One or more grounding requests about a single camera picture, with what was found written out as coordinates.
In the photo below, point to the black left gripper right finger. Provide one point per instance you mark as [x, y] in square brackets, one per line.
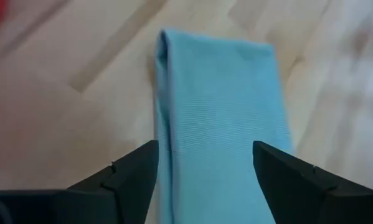
[314, 202]

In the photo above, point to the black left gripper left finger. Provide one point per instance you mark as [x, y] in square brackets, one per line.
[111, 202]

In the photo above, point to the light blue teal-edged towel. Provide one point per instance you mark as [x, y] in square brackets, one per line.
[217, 109]

